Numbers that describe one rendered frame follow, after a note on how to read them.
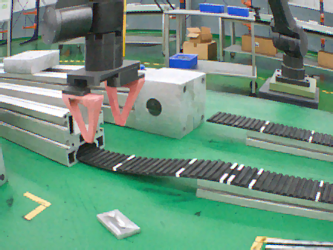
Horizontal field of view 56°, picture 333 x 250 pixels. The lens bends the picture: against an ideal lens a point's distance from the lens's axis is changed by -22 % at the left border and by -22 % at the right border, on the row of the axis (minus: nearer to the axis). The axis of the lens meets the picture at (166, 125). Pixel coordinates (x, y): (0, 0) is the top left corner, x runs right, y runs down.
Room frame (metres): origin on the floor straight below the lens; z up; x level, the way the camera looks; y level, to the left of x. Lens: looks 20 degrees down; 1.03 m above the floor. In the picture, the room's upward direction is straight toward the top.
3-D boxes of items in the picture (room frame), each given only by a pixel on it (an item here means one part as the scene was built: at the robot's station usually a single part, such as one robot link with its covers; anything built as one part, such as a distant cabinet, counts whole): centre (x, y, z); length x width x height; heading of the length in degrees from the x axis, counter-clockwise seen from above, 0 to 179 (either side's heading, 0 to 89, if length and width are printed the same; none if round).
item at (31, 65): (0.91, 0.38, 0.87); 0.16 x 0.11 x 0.07; 60
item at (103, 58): (0.52, 0.09, 0.95); 0.10 x 0.07 x 0.07; 150
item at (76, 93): (0.50, 0.10, 0.87); 0.07 x 0.07 x 0.09; 60
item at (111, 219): (0.35, 0.06, 0.78); 0.05 x 0.03 x 0.01; 36
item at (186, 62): (3.77, -0.43, 0.50); 1.03 x 0.55 x 1.01; 76
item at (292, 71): (1.00, -0.38, 0.84); 0.12 x 0.09 x 0.08; 73
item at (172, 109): (0.69, -0.01, 0.83); 0.12 x 0.09 x 0.10; 150
